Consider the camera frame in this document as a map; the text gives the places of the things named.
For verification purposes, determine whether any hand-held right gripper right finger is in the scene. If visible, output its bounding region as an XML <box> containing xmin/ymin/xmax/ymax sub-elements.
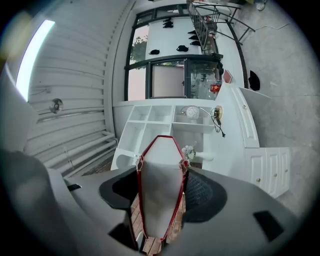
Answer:
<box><xmin>162</xmin><ymin>166</ymin><xmax>310</xmax><ymax>256</ymax></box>

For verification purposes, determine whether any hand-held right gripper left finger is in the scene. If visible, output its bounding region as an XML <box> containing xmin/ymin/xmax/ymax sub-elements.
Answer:
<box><xmin>63</xmin><ymin>166</ymin><xmax>141</xmax><ymax>256</ymax></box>

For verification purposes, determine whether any red-edged white book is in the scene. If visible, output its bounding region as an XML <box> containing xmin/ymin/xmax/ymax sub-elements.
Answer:
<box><xmin>135</xmin><ymin>134</ymin><xmax>190</xmax><ymax>242</ymax></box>

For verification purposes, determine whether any white cubby shelf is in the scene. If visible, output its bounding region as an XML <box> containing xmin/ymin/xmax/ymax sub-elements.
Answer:
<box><xmin>110</xmin><ymin>104</ymin><xmax>224</xmax><ymax>171</ymax></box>

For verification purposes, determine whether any small red book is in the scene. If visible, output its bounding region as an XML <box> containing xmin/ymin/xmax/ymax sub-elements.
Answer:
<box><xmin>222</xmin><ymin>69</ymin><xmax>234</xmax><ymax>85</ymax></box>

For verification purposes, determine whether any white drawer cabinet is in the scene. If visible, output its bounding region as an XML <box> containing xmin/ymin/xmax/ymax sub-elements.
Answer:
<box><xmin>244</xmin><ymin>146</ymin><xmax>291</xmax><ymax>199</ymax></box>

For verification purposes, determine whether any white flower bouquet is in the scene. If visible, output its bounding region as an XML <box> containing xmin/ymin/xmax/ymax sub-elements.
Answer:
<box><xmin>180</xmin><ymin>141</ymin><xmax>198</xmax><ymax>166</ymax></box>

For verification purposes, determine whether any white panelled desk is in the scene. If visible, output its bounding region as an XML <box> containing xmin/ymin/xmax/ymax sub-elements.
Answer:
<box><xmin>201</xmin><ymin>82</ymin><xmax>272</xmax><ymax>171</ymax></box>

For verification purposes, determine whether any white globe desk lamp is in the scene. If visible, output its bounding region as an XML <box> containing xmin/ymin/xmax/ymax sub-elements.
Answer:
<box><xmin>179</xmin><ymin>104</ymin><xmax>223</xmax><ymax>125</ymax></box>

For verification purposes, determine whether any ceiling fixture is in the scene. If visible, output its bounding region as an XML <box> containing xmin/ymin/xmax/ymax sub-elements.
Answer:
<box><xmin>48</xmin><ymin>97</ymin><xmax>64</xmax><ymax>115</ymax></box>

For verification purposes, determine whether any black cloth item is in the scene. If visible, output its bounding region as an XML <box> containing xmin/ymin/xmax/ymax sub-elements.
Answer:
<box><xmin>248</xmin><ymin>70</ymin><xmax>261</xmax><ymax>92</ymax></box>

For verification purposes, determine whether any long ceiling light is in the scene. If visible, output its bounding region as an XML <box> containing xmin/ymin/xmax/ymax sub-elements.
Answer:
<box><xmin>15</xmin><ymin>19</ymin><xmax>56</xmax><ymax>102</ymax></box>

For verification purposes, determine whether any black metal rack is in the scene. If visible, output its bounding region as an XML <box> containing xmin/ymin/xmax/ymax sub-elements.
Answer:
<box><xmin>185</xmin><ymin>0</ymin><xmax>256</xmax><ymax>55</ymax></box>

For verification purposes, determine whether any black lamp cable with plug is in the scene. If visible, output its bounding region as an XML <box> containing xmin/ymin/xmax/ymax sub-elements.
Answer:
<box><xmin>210</xmin><ymin>107</ymin><xmax>227</xmax><ymax>139</ymax></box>

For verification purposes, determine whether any black window frame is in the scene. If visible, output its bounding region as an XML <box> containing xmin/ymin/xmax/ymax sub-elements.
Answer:
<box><xmin>123</xmin><ymin>4</ymin><xmax>224</xmax><ymax>101</ymax></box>

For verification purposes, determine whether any white cable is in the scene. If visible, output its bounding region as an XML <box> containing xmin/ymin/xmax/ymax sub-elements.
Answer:
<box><xmin>239</xmin><ymin>22</ymin><xmax>292</xmax><ymax>33</ymax></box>

